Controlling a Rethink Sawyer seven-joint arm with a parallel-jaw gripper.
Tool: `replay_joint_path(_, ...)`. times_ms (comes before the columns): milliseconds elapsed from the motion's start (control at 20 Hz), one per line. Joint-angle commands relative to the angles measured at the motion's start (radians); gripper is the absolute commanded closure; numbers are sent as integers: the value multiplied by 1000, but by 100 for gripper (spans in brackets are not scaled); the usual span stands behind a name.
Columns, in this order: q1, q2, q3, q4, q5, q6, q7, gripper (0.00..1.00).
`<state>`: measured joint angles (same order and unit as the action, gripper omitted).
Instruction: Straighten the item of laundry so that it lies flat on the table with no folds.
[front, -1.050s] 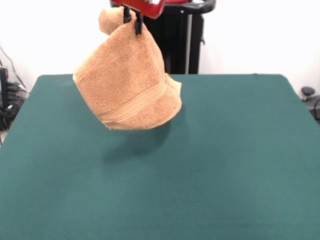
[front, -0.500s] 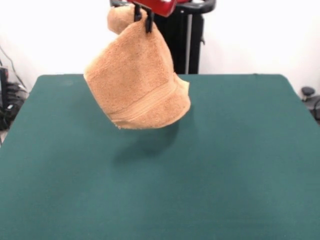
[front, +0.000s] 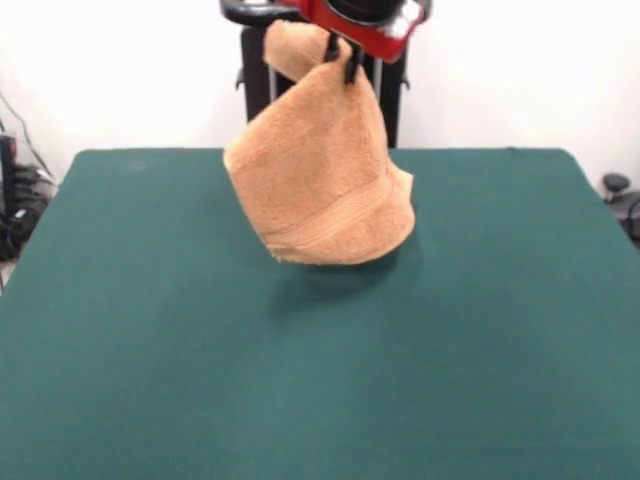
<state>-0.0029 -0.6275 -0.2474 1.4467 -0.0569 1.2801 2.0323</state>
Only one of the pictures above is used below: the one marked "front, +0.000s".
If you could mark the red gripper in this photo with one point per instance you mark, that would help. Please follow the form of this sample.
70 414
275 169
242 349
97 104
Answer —
365 35

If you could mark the tan terry towel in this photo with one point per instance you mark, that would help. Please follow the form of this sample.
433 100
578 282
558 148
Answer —
320 175

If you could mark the red robot base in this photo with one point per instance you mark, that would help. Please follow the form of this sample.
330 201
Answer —
290 2

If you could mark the black chair caster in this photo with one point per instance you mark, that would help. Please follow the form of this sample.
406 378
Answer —
616 182

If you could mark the black chair base leg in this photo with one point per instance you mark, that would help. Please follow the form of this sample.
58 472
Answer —
631 210

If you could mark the black power strip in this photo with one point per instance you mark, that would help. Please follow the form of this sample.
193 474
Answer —
30 187

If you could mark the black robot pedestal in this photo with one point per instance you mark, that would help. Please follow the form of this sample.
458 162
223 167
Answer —
390 100

